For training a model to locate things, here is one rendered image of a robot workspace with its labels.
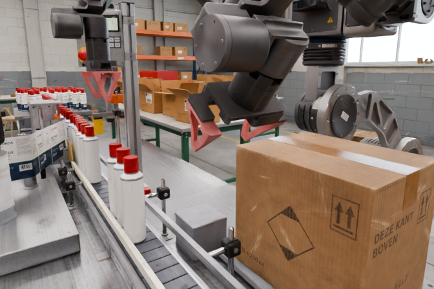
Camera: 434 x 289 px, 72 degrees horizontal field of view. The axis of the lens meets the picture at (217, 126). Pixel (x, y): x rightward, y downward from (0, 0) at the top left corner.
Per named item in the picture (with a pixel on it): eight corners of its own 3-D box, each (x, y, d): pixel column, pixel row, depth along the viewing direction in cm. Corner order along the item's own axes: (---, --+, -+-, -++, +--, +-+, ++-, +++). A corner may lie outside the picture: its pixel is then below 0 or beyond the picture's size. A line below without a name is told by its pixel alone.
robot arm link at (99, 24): (110, 13, 75) (103, 17, 79) (80, 11, 71) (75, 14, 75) (112, 42, 76) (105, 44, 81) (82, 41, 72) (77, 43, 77)
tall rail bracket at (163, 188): (142, 239, 81) (139, 181, 78) (167, 231, 85) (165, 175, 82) (146, 245, 78) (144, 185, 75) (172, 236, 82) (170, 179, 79)
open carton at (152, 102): (132, 111, 356) (130, 79, 349) (166, 108, 383) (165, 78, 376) (146, 115, 326) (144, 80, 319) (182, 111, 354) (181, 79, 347)
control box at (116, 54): (89, 67, 114) (85, 14, 110) (134, 67, 114) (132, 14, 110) (77, 67, 104) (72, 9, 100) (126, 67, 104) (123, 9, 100)
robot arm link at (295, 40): (323, 38, 33) (294, 9, 36) (281, 35, 29) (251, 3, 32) (291, 84, 38) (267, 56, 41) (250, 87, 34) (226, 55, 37)
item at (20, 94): (17, 107, 312) (14, 87, 309) (76, 104, 344) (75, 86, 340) (18, 113, 275) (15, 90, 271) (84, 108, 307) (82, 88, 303)
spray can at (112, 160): (108, 213, 85) (103, 142, 81) (126, 208, 88) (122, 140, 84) (113, 220, 80) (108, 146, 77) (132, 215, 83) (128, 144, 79)
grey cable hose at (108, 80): (105, 121, 119) (101, 67, 115) (114, 120, 120) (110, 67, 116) (107, 122, 116) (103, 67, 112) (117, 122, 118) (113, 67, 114)
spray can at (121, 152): (114, 222, 80) (109, 148, 76) (134, 217, 83) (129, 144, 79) (120, 231, 75) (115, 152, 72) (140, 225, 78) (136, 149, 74)
